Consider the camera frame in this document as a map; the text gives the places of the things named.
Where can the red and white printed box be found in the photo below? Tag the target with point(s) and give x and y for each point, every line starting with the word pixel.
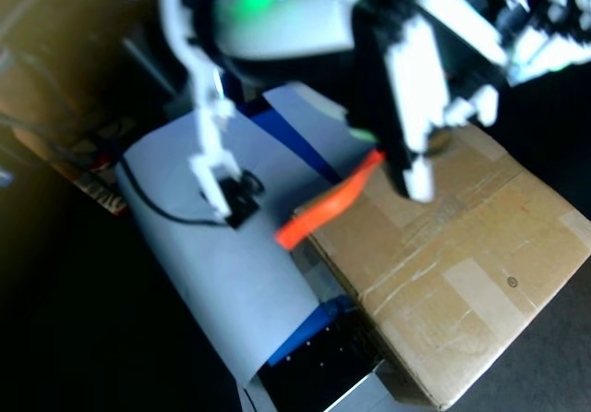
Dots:
pixel 108 202

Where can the large taped cardboard box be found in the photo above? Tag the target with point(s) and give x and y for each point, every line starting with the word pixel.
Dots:
pixel 461 269

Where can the white paper sheet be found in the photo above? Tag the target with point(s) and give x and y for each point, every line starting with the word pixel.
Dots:
pixel 221 269

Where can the plain brown cardboard box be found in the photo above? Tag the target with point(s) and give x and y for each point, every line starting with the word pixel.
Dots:
pixel 55 61

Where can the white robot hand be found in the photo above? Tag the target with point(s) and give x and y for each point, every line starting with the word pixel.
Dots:
pixel 545 54
pixel 286 19

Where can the orange plastic tool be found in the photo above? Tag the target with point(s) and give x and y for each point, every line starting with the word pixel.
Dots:
pixel 332 204

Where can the black perforated metal panel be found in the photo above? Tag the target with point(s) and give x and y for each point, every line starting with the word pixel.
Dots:
pixel 318 370

